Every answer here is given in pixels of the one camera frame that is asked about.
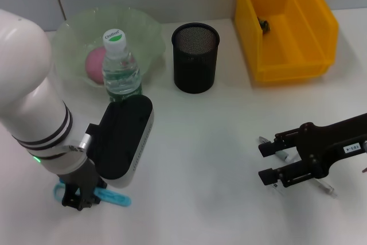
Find transparent plastic ruler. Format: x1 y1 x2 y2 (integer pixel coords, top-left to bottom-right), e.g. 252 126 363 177
269 153 300 197

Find grey clear pen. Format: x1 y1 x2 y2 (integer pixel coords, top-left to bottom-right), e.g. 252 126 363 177
259 136 335 197

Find yellow plastic bin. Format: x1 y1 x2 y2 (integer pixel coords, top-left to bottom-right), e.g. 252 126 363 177
234 0 339 83

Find blue capped scissors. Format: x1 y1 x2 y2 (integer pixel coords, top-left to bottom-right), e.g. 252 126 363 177
53 180 132 208

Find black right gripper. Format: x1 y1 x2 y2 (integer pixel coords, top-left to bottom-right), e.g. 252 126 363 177
257 112 367 189

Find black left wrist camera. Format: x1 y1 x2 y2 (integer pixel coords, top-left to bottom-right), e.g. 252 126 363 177
85 94 155 189

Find pink toy peach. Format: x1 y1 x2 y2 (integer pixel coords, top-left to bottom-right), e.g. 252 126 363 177
85 46 106 85

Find black mesh pen holder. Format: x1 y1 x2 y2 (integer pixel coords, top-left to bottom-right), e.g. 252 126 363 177
171 22 221 94

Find green glass fruit plate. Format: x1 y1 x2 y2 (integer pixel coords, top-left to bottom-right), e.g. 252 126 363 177
50 6 167 88

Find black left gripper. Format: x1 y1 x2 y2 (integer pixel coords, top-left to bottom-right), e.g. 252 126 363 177
57 161 108 212

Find green plastic scrap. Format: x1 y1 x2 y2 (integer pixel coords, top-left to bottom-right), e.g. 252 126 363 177
257 17 272 33

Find clear green-label water bottle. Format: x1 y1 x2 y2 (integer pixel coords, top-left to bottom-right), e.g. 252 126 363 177
101 28 144 104

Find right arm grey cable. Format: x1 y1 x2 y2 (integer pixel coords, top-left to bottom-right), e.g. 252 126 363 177
360 140 367 174

